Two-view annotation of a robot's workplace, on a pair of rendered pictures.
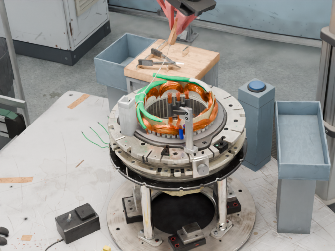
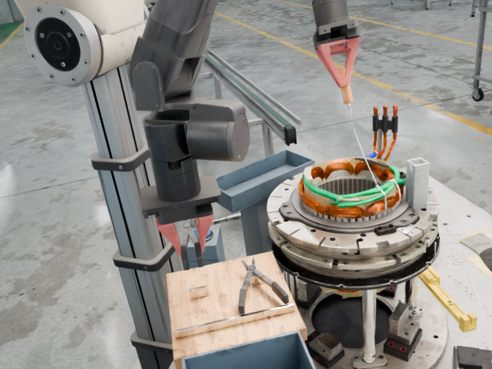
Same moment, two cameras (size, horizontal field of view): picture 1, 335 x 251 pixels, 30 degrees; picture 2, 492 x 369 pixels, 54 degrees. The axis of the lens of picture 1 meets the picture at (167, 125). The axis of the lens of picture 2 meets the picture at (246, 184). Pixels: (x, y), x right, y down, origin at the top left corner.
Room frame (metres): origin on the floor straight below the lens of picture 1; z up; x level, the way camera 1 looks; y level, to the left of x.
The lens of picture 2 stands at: (1.86, 0.47, 1.56)
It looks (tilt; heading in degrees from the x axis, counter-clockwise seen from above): 27 degrees down; 230
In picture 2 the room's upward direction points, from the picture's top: 7 degrees counter-clockwise
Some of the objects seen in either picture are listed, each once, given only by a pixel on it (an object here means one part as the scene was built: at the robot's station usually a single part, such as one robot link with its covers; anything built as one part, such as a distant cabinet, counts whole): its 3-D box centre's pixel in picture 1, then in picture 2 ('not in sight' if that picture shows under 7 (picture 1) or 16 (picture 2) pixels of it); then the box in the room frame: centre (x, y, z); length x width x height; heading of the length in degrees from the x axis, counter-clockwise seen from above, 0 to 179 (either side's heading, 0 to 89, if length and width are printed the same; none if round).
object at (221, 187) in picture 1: (221, 198); not in sight; (1.11, -0.12, 0.91); 0.02 x 0.02 x 0.21
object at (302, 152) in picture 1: (296, 177); (266, 221); (1.15, -0.31, 0.92); 0.25 x 0.11 x 0.28; 172
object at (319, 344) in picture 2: not in sight; (326, 344); (1.31, 0.00, 0.83); 0.05 x 0.04 x 0.02; 86
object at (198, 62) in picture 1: (172, 63); (230, 304); (1.51, -0.02, 1.05); 0.20 x 0.19 x 0.02; 58
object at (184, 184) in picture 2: not in sight; (177, 179); (1.56, -0.03, 1.29); 0.10 x 0.07 x 0.07; 149
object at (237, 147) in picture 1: (237, 140); not in sight; (1.14, -0.16, 1.05); 0.09 x 0.04 x 0.01; 148
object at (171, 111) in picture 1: (179, 107); (384, 123); (1.07, -0.03, 1.21); 0.04 x 0.04 x 0.03; 58
